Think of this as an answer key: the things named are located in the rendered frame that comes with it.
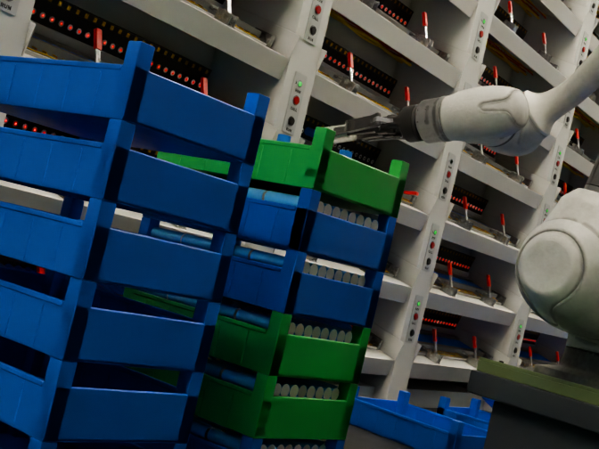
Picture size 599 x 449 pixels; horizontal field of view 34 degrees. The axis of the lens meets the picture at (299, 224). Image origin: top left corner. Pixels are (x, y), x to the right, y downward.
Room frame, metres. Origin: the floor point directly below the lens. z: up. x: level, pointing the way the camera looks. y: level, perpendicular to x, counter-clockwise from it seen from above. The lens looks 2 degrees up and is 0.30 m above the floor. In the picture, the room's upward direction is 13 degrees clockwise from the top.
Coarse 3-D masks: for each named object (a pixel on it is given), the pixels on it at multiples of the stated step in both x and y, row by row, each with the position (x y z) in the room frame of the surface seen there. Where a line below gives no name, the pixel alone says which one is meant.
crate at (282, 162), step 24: (264, 144) 1.28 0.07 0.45; (288, 144) 1.25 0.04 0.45; (312, 144) 1.23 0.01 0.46; (192, 168) 1.36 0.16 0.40; (216, 168) 1.33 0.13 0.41; (264, 168) 1.27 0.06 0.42; (288, 168) 1.24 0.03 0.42; (312, 168) 1.22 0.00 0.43; (336, 168) 1.24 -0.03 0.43; (360, 168) 1.28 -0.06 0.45; (288, 192) 1.38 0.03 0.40; (336, 192) 1.25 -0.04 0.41; (360, 192) 1.29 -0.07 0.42; (384, 192) 1.33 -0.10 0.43
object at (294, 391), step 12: (216, 360) 1.34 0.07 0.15; (204, 372) 1.29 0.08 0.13; (216, 372) 1.28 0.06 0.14; (228, 372) 1.27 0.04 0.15; (240, 372) 1.26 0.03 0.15; (252, 372) 1.30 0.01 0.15; (240, 384) 1.25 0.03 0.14; (252, 384) 1.24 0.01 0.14; (276, 384) 1.24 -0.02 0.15; (288, 384) 1.28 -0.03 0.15; (300, 384) 1.29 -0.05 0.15; (312, 384) 1.33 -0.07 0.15; (324, 384) 1.36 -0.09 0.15; (300, 396) 1.29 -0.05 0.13; (312, 396) 1.31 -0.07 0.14; (324, 396) 1.33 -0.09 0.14; (336, 396) 1.35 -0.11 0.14
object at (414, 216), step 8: (408, 184) 2.49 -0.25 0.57; (424, 192) 2.46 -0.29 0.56; (416, 200) 2.48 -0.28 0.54; (424, 200) 2.46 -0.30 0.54; (432, 200) 2.45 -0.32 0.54; (400, 208) 2.34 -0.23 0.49; (408, 208) 2.37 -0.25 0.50; (416, 208) 2.47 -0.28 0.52; (424, 208) 2.46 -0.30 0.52; (400, 216) 2.36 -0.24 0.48; (408, 216) 2.38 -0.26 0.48; (416, 216) 2.41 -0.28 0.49; (424, 216) 2.44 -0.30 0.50; (408, 224) 2.40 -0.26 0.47; (416, 224) 2.43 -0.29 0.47
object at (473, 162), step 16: (464, 144) 2.53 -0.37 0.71; (480, 144) 2.67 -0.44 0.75; (464, 160) 2.56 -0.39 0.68; (480, 160) 2.66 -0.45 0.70; (480, 176) 2.67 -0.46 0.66; (496, 176) 2.74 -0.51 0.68; (512, 176) 2.89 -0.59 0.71; (528, 176) 3.06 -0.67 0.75; (512, 192) 2.85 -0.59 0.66; (528, 192) 2.93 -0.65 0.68; (544, 192) 3.02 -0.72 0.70
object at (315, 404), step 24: (216, 384) 1.27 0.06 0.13; (264, 384) 1.22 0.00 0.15; (216, 408) 1.26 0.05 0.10; (240, 408) 1.24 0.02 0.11; (264, 408) 1.22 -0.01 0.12; (288, 408) 1.26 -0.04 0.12; (312, 408) 1.30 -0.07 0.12; (336, 408) 1.34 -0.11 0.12; (240, 432) 1.23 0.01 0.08; (264, 432) 1.23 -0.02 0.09; (288, 432) 1.27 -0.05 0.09; (312, 432) 1.31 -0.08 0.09; (336, 432) 1.35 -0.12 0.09
